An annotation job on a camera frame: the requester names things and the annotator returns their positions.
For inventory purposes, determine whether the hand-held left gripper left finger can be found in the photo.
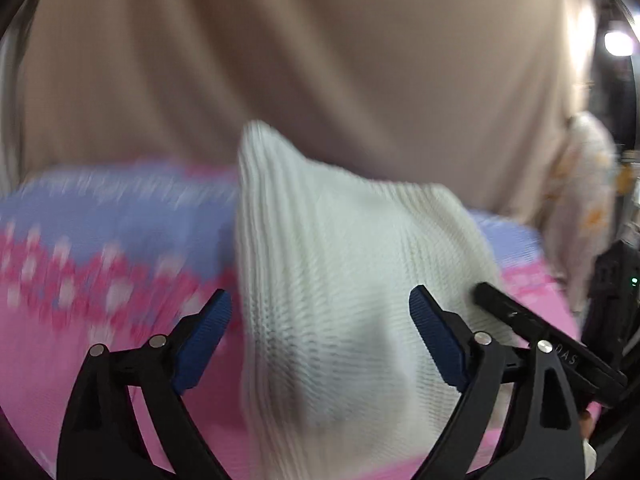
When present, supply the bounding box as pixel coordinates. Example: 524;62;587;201
57;289;234;480

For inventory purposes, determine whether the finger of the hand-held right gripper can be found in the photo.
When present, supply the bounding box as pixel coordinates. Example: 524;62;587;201
472;282;548;347

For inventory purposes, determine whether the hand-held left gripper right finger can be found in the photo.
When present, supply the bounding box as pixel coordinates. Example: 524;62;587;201
408;284;587;480

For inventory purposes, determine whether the white red navy knit sweater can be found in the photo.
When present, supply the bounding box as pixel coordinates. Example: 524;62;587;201
234;120;522;480

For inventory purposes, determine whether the white orange printed cloth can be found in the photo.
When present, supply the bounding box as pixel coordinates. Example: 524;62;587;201
541;111;622;313

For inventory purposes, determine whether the purple pink floral blanket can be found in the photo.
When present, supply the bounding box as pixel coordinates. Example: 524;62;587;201
0;159;601;480

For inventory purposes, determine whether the bright lamp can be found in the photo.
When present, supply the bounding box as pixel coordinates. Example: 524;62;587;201
602;29;636;58

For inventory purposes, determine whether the beige curtain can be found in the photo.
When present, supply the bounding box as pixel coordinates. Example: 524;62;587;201
12;0;603;243

